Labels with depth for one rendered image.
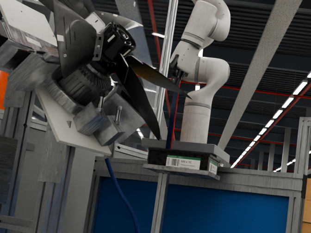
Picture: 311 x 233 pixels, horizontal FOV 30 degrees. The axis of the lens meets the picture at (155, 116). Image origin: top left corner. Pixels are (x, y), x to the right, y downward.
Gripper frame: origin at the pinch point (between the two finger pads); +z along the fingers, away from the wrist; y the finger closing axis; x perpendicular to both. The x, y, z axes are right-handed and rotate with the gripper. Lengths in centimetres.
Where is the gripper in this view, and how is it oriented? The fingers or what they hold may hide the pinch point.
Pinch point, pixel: (174, 82)
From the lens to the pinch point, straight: 214.6
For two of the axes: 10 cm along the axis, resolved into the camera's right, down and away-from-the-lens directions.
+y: -5.4, -2.2, -8.1
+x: 7.5, 3.1, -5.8
